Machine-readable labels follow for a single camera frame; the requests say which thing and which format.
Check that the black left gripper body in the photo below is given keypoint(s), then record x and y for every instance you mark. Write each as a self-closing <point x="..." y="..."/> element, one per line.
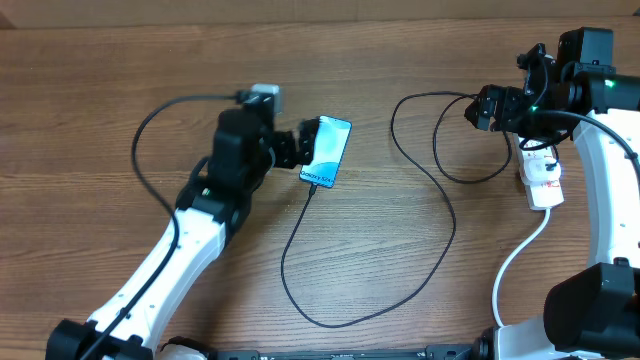
<point x="285" y="156"/>

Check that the white power strip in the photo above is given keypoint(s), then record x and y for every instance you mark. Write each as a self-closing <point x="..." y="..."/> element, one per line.
<point x="543" y="196"/>

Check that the white charger plug adapter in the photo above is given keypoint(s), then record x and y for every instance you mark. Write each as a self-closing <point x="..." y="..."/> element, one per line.
<point x="539" y="169"/>

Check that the Samsung Galaxy S24 smartphone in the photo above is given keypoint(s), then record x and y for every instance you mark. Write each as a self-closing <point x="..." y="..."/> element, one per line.
<point x="329" y="148"/>

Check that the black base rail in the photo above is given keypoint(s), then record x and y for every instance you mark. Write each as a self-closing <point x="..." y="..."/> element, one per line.
<point x="431" y="352"/>

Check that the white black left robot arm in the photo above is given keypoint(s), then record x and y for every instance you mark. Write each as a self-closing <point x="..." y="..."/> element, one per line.
<point x="208" y="212"/>

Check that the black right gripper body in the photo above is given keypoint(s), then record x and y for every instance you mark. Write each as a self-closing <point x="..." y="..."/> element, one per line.
<point x="515" y="115"/>

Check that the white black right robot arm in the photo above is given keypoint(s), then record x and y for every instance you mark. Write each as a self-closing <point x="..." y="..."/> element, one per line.
<point x="578" y="95"/>

